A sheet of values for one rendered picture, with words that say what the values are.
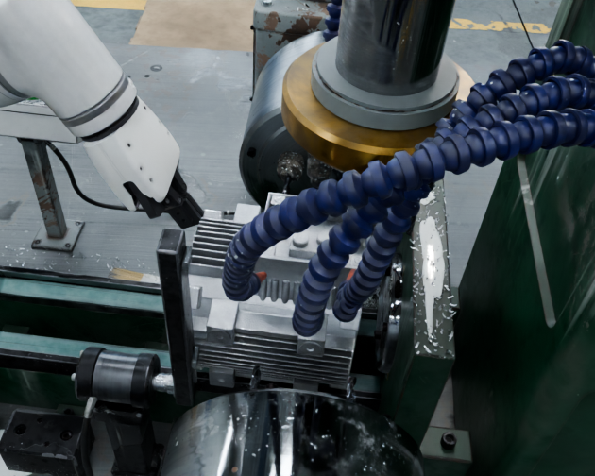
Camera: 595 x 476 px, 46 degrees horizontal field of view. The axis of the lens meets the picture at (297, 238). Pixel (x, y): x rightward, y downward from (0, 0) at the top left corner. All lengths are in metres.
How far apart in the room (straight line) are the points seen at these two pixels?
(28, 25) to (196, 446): 0.41
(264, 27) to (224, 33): 1.92
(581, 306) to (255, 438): 0.29
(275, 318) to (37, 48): 0.37
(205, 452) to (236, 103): 1.02
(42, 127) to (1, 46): 0.34
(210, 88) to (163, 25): 1.55
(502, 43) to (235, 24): 1.26
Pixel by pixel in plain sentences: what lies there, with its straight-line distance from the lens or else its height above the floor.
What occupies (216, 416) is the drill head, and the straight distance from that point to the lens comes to 0.63.
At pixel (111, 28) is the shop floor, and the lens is 3.39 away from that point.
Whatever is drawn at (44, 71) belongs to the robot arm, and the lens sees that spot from 0.73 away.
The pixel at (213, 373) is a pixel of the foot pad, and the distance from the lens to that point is 0.84.
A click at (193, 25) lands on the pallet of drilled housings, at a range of 3.09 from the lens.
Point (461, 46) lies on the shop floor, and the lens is 3.43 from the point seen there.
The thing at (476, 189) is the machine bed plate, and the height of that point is 0.80.
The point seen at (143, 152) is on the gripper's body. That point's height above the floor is 1.20.
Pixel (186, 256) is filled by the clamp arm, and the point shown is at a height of 1.23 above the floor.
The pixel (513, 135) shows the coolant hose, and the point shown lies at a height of 1.46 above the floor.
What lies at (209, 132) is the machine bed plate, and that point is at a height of 0.80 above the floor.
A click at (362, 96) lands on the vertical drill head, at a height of 1.36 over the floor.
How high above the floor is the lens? 1.69
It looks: 47 degrees down
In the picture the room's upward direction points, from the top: 5 degrees clockwise
